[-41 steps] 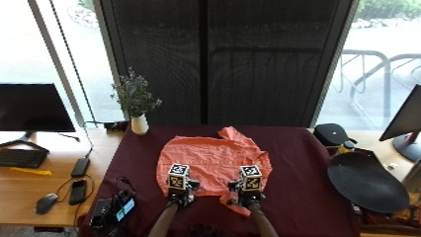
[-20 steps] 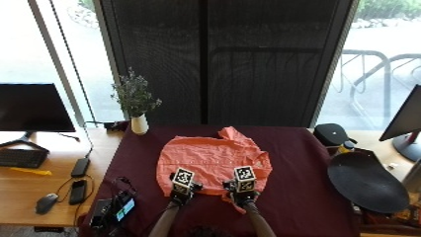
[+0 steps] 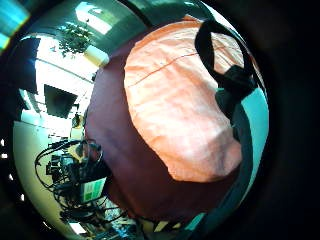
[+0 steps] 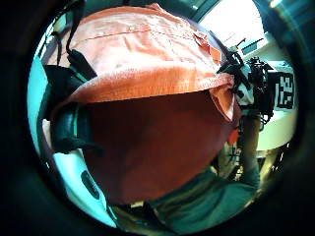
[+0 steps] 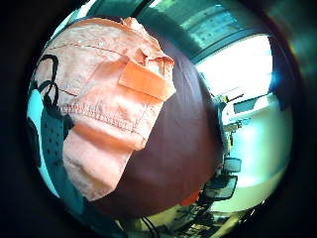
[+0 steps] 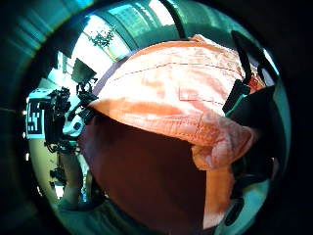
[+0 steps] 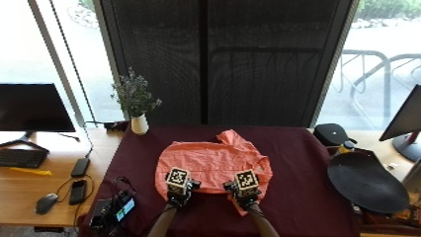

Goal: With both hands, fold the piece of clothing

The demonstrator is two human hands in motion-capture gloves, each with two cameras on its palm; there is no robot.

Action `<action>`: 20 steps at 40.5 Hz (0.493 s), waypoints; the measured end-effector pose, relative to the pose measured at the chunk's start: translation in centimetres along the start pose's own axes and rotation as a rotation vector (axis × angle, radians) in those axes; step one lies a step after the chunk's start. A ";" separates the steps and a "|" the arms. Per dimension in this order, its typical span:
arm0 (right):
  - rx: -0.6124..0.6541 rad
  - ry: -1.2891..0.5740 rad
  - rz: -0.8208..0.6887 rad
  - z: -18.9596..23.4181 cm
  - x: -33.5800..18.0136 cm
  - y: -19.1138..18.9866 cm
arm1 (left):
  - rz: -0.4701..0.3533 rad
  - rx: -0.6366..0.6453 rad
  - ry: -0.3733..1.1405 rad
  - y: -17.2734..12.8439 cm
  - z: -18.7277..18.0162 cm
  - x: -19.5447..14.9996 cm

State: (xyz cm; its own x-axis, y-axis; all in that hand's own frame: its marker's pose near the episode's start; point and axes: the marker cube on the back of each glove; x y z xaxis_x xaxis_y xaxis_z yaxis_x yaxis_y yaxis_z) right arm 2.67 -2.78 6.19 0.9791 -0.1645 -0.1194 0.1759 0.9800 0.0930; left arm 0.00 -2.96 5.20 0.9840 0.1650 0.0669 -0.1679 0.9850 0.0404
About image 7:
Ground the person's left hand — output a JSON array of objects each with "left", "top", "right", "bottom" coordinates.
[{"left": 164, "top": 177, "right": 202, "bottom": 208}]

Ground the person's right hand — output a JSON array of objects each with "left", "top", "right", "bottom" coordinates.
[{"left": 222, "top": 180, "right": 264, "bottom": 209}]

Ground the salmon pink shirt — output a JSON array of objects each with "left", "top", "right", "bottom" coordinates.
[{"left": 154, "top": 128, "right": 274, "bottom": 217}]

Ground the white marker cube right glove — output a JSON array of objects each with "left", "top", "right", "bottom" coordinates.
[{"left": 233, "top": 169, "right": 262, "bottom": 198}]

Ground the white marker cube glove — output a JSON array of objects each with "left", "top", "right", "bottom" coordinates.
[
  {"left": 164, "top": 166, "right": 192, "bottom": 196},
  {"left": 233, "top": 169, "right": 262, "bottom": 198}
]

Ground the white marker cube left glove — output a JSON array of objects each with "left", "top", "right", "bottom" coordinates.
[{"left": 164, "top": 166, "right": 192, "bottom": 196}]

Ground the dark maroon tablecloth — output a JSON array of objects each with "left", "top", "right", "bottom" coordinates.
[{"left": 77, "top": 124, "right": 364, "bottom": 237}]

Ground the black device with lit screen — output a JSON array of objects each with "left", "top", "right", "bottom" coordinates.
[{"left": 88, "top": 190, "right": 138, "bottom": 232}]

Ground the white vase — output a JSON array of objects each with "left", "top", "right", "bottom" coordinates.
[{"left": 129, "top": 113, "right": 152, "bottom": 136}]

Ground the black power bank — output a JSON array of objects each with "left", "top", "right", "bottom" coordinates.
[{"left": 69, "top": 157, "right": 92, "bottom": 179}]

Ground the black phone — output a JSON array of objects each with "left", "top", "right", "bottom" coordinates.
[{"left": 66, "top": 179, "right": 88, "bottom": 206}]

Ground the black zip case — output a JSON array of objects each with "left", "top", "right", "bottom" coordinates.
[{"left": 312, "top": 122, "right": 360, "bottom": 148}]

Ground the bunch of small purple flowers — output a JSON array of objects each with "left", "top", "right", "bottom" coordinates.
[{"left": 109, "top": 67, "right": 164, "bottom": 119}]

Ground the black round chair seat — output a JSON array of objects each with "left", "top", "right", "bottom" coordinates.
[{"left": 326, "top": 148, "right": 412, "bottom": 214}]

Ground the black computer mouse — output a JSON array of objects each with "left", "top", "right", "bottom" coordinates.
[{"left": 34, "top": 193, "right": 60, "bottom": 216}]

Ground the dark mesh window screen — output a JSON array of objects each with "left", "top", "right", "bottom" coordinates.
[{"left": 93, "top": 0, "right": 361, "bottom": 128}]

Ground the yellow flat strip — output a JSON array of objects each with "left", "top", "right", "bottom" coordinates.
[{"left": 8, "top": 166, "right": 53, "bottom": 177}]

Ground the black keyboard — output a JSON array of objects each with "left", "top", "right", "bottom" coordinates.
[{"left": 0, "top": 148, "right": 50, "bottom": 170}]

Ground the black monitor with V stand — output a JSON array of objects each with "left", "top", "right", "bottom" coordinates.
[{"left": 0, "top": 82, "right": 81, "bottom": 154}]

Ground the black monitor with round stand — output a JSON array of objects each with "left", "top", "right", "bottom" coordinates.
[{"left": 377, "top": 83, "right": 421, "bottom": 163}]

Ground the grey metal bike rack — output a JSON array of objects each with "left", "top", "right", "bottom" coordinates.
[
  {"left": 349, "top": 52, "right": 421, "bottom": 115},
  {"left": 332, "top": 48, "right": 393, "bottom": 130}
]

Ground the black charger cable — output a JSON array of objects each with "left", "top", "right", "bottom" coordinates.
[{"left": 80, "top": 126, "right": 96, "bottom": 160}]

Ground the black mouse cable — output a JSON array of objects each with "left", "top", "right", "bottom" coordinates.
[{"left": 54, "top": 173, "right": 96, "bottom": 202}]

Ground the grey window frame post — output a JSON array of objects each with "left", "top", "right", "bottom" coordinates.
[{"left": 26, "top": 0, "right": 97, "bottom": 127}]

